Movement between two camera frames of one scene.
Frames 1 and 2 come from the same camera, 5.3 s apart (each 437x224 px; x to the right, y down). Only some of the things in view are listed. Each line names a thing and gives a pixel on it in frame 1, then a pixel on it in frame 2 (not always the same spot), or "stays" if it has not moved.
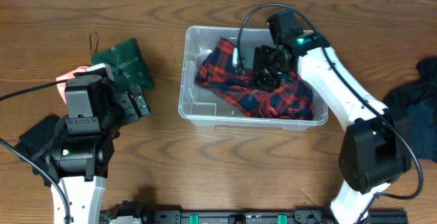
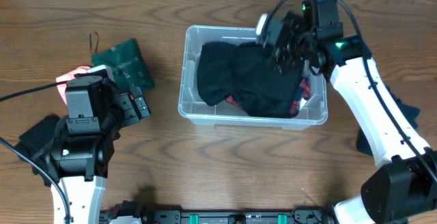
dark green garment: (126, 63) stays
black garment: (36, 141) stays
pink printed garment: (62, 86) stays
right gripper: (263, 79) to (280, 54)
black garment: (422, 89) to (246, 73)
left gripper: (129, 102) stays
